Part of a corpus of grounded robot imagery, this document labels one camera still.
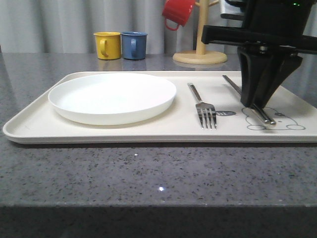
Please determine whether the yellow enamel mug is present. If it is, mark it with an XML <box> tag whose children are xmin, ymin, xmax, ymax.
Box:
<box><xmin>94</xmin><ymin>32</ymin><xmax>121</xmax><ymax>60</ymax></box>

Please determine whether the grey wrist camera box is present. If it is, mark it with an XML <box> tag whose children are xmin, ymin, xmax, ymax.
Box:
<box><xmin>219</xmin><ymin>0</ymin><xmax>247</xmax><ymax>21</ymax></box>

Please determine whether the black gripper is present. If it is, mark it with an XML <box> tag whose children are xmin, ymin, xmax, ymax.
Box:
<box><xmin>201</xmin><ymin>0</ymin><xmax>317</xmax><ymax>108</ymax></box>

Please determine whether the red enamel mug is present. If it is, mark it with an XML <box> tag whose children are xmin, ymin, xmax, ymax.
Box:
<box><xmin>162</xmin><ymin>0</ymin><xmax>196</xmax><ymax>31</ymax></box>

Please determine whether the steel fork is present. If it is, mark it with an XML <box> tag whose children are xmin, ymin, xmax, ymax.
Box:
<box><xmin>187</xmin><ymin>83</ymin><xmax>217</xmax><ymax>129</ymax></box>

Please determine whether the blue enamel mug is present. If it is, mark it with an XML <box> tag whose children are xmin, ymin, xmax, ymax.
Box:
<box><xmin>121</xmin><ymin>31</ymin><xmax>147</xmax><ymax>60</ymax></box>

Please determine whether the wooden mug tree stand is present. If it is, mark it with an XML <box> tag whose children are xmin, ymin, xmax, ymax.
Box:
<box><xmin>173</xmin><ymin>0</ymin><xmax>227</xmax><ymax>64</ymax></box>

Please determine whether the white round plate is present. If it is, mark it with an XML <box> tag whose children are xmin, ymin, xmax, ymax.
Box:
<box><xmin>48</xmin><ymin>73</ymin><xmax>177</xmax><ymax>125</ymax></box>

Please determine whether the cream rabbit serving tray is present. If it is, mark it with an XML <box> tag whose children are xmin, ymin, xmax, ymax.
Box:
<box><xmin>2</xmin><ymin>71</ymin><xmax>317</xmax><ymax>144</ymax></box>

